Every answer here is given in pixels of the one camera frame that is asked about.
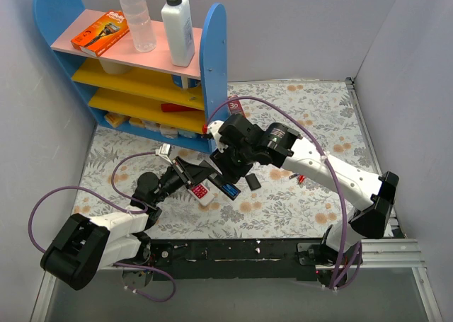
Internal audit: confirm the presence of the black remote control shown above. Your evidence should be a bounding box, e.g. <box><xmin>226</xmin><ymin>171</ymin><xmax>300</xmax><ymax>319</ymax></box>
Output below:
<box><xmin>207</xmin><ymin>173</ymin><xmax>241</xmax><ymax>200</ymax></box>

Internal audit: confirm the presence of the clear plastic water bottle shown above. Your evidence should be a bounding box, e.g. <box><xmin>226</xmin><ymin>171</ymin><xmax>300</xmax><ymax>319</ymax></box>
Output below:
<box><xmin>119</xmin><ymin>0</ymin><xmax>156</xmax><ymax>52</ymax></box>

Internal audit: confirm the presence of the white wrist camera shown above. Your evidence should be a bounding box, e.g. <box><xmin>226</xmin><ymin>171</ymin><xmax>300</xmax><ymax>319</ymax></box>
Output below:
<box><xmin>155</xmin><ymin>143</ymin><xmax>172</xmax><ymax>159</ymax></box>
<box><xmin>202</xmin><ymin>120</ymin><xmax>228</xmax><ymax>153</ymax></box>

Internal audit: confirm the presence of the yellow packet bottom shelf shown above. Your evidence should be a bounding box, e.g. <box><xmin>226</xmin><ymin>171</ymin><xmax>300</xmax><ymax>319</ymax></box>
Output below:
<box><xmin>104</xmin><ymin>112</ymin><xmax>130</xmax><ymax>128</ymax></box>

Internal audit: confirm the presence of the red toothpaste box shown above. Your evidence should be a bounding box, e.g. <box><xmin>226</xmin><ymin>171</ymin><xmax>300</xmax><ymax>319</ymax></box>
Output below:
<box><xmin>227</xmin><ymin>95</ymin><xmax>246</xmax><ymax>116</ymax></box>

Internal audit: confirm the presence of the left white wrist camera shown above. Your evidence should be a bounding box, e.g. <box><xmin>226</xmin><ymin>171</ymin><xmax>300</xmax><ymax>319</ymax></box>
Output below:
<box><xmin>155</xmin><ymin>143</ymin><xmax>172</xmax><ymax>159</ymax></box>

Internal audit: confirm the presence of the orange razor box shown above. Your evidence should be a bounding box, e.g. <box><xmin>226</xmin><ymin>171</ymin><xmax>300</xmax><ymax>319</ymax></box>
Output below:
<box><xmin>71</xmin><ymin>10</ymin><xmax>130</xmax><ymax>57</ymax></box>

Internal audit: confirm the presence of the red and white remote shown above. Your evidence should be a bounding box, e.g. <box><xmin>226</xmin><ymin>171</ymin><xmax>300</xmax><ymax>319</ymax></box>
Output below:
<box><xmin>188</xmin><ymin>183</ymin><xmax>214</xmax><ymax>207</ymax></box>

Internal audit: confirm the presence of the white bottle black cap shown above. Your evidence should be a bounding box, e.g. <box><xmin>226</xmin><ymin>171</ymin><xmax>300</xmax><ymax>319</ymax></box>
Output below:
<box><xmin>161</xmin><ymin>0</ymin><xmax>195</xmax><ymax>67</ymax></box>

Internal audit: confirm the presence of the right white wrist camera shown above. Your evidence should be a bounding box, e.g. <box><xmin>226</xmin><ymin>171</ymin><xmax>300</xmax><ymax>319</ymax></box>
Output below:
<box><xmin>202</xmin><ymin>120</ymin><xmax>228</xmax><ymax>153</ymax></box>

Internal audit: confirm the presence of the floral table mat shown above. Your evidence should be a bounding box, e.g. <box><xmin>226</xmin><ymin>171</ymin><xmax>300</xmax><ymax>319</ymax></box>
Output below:
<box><xmin>73</xmin><ymin>81</ymin><xmax>376</xmax><ymax>239</ymax></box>

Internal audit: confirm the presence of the red box on shelf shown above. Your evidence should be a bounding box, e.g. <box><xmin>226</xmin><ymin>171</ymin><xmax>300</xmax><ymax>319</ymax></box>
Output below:
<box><xmin>161</xmin><ymin>103</ymin><xmax>199</xmax><ymax>113</ymax></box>

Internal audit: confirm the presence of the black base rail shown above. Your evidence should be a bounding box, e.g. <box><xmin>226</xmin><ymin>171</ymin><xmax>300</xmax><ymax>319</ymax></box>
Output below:
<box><xmin>137</xmin><ymin>238</ymin><xmax>338</xmax><ymax>281</ymax></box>

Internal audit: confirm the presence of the white packets bottom shelf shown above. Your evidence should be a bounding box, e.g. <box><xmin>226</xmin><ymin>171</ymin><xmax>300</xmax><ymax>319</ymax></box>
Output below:
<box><xmin>129</xmin><ymin>117</ymin><xmax>199</xmax><ymax>139</ymax></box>

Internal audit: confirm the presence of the beige cup under shelf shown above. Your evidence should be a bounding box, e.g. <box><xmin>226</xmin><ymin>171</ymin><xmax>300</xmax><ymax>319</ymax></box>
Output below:
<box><xmin>99</xmin><ymin>60</ymin><xmax>132</xmax><ymax>75</ymax></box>

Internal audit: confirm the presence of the blue wooden shelf unit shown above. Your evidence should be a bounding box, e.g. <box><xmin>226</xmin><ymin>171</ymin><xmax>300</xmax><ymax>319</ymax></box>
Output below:
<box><xmin>33</xmin><ymin>0</ymin><xmax>228</xmax><ymax>153</ymax></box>

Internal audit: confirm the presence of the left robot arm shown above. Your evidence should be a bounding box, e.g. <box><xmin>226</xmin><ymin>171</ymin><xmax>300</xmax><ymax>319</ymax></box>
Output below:
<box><xmin>40</xmin><ymin>157</ymin><xmax>215</xmax><ymax>290</ymax></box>

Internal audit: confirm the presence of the black battery cover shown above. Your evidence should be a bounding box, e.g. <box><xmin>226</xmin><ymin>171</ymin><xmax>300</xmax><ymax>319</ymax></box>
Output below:
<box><xmin>245</xmin><ymin>173</ymin><xmax>261</xmax><ymax>191</ymax></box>

